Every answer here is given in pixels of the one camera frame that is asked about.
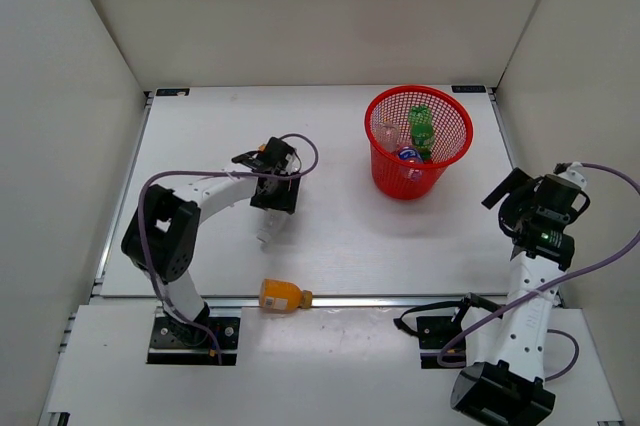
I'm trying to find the large clear plastic bottle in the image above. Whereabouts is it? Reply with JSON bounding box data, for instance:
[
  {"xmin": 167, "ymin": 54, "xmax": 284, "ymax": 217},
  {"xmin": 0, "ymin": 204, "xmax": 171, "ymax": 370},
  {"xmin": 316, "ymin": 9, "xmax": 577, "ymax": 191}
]
[{"xmin": 256, "ymin": 209, "xmax": 289, "ymax": 246}]

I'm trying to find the orange juice bottle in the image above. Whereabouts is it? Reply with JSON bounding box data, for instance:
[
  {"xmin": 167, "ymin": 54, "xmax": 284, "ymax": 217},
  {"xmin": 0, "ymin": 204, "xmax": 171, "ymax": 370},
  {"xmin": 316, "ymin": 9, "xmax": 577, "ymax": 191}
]
[{"xmin": 259, "ymin": 279, "xmax": 313, "ymax": 313}]

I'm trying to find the green plastic soda bottle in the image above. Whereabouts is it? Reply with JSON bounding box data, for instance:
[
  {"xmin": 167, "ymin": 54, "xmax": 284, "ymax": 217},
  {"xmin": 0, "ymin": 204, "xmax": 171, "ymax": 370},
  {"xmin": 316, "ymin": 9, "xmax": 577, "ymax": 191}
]
[{"xmin": 408, "ymin": 105, "xmax": 435, "ymax": 162}]

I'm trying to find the clear bottle red label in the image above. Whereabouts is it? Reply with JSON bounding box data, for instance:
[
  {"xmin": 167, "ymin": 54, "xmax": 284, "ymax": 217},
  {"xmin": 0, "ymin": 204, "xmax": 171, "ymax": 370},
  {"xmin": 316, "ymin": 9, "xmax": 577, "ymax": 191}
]
[{"xmin": 376, "ymin": 121, "xmax": 400, "ymax": 153}]

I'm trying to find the blue label water bottle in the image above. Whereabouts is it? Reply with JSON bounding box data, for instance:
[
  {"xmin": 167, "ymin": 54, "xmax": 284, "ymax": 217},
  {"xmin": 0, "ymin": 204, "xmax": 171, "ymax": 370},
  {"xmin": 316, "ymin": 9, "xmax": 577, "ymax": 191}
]
[{"xmin": 396, "ymin": 146, "xmax": 424, "ymax": 182}]

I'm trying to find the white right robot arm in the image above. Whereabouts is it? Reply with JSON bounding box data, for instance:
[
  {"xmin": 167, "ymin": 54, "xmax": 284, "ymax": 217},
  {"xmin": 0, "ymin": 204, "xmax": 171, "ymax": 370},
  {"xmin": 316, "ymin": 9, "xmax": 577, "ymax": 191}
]
[{"xmin": 449, "ymin": 163, "xmax": 590, "ymax": 425}]

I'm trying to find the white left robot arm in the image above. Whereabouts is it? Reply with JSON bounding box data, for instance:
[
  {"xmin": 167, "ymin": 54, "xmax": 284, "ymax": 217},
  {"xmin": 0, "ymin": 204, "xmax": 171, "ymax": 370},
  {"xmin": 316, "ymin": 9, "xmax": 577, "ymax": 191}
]
[{"xmin": 121, "ymin": 134, "xmax": 302, "ymax": 355}]

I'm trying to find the red mesh plastic bin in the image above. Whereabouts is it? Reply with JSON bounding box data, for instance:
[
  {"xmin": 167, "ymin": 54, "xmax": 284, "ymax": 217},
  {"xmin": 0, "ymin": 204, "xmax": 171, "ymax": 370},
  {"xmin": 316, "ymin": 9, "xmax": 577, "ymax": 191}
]
[{"xmin": 364, "ymin": 85, "xmax": 473, "ymax": 200}]

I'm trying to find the dark label sticker right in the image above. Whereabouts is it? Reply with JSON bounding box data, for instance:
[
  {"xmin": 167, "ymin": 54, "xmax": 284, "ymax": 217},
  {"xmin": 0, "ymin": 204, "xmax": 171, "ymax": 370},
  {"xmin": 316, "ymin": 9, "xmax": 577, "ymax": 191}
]
[{"xmin": 451, "ymin": 85, "xmax": 486, "ymax": 94}]

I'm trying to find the dark label sticker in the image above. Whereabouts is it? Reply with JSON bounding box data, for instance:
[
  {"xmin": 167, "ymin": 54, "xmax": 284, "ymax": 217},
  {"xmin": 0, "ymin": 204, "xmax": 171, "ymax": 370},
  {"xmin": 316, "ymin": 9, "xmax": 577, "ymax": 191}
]
[
  {"xmin": 155, "ymin": 88, "xmax": 190, "ymax": 97},
  {"xmin": 451, "ymin": 85, "xmax": 486, "ymax": 94}
]

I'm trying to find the dark label sticker left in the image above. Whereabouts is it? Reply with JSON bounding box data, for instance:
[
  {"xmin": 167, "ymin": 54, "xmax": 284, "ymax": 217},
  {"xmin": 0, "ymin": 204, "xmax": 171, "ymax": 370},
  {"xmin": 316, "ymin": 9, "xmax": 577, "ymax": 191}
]
[{"xmin": 155, "ymin": 88, "xmax": 190, "ymax": 97}]

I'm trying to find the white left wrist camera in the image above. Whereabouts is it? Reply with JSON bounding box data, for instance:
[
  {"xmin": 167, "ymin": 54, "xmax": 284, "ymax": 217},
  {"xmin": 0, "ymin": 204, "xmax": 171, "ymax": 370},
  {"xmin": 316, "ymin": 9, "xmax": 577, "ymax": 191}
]
[{"xmin": 282, "ymin": 148, "xmax": 302, "ymax": 175}]

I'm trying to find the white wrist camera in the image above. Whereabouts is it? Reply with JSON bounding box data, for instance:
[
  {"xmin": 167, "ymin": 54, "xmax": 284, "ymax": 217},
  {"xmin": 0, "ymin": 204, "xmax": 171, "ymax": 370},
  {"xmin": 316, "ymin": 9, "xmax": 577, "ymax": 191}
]
[
  {"xmin": 553, "ymin": 162, "xmax": 587, "ymax": 191},
  {"xmin": 282, "ymin": 148, "xmax": 302, "ymax": 175}
]

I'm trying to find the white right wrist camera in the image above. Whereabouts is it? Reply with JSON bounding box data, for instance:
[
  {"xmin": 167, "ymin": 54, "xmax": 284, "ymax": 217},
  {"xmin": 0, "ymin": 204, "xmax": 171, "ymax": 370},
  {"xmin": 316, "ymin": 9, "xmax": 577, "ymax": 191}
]
[{"xmin": 553, "ymin": 162, "xmax": 587, "ymax": 191}]

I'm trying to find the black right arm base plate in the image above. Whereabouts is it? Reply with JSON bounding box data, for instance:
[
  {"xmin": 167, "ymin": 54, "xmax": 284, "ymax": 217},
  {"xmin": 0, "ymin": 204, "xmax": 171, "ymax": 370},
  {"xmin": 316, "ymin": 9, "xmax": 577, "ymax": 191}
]
[{"xmin": 392, "ymin": 298, "xmax": 501, "ymax": 371}]

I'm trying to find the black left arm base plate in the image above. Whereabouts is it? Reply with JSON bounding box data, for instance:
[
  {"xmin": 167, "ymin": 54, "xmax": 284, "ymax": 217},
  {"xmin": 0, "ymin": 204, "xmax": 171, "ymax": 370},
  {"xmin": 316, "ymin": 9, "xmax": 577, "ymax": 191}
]
[{"xmin": 146, "ymin": 311, "xmax": 241, "ymax": 366}]

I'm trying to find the aluminium table left rail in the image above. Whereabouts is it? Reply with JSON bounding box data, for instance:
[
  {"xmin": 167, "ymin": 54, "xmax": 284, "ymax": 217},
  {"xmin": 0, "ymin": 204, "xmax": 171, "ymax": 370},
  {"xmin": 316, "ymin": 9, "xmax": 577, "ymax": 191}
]
[{"xmin": 90, "ymin": 90, "xmax": 155, "ymax": 297}]

